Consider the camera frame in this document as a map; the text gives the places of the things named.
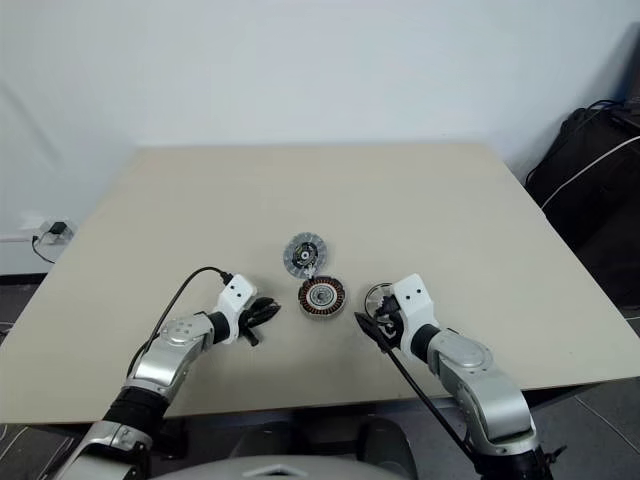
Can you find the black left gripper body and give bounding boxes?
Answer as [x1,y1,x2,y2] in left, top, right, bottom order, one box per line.
[238,307,264,347]

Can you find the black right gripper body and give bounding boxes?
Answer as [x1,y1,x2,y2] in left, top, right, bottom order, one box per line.
[374,307,409,352]

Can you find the round silver rotor disc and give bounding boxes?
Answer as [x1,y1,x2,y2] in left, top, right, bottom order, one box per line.
[363,282,396,322]

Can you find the round silver motor end cover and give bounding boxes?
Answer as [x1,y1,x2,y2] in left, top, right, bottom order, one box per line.
[282,231,330,278]

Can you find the motor stator with copper windings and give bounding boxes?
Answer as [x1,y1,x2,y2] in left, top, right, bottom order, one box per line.
[298,276,350,321]

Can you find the silver robot torso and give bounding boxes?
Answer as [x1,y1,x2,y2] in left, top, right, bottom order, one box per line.
[182,439,419,480]

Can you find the large black bag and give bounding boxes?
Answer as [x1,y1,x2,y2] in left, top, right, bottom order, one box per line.
[524,107,640,306]

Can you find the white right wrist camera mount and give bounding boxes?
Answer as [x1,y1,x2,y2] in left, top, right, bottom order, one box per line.
[389,272,436,369]

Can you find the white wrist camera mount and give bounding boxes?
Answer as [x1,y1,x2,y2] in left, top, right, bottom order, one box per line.
[389,272,436,369]
[217,273,259,346]

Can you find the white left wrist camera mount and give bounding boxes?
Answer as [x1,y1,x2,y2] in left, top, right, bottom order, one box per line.
[217,273,259,346]

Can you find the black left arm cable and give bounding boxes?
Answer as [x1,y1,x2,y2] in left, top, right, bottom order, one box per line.
[127,266,235,374]

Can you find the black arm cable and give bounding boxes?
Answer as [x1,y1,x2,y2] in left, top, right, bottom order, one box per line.
[127,266,235,374]
[382,347,476,459]

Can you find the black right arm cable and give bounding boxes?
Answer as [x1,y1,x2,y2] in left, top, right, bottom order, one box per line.
[382,347,476,459]

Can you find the thin black adapter cable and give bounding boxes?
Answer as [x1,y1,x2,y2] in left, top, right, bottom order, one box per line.
[31,232,57,264]

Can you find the white cable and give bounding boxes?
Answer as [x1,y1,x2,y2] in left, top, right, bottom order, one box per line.
[541,133,640,207]

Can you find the wall power socket plug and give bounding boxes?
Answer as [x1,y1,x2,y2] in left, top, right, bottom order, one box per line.
[18,214,77,246]

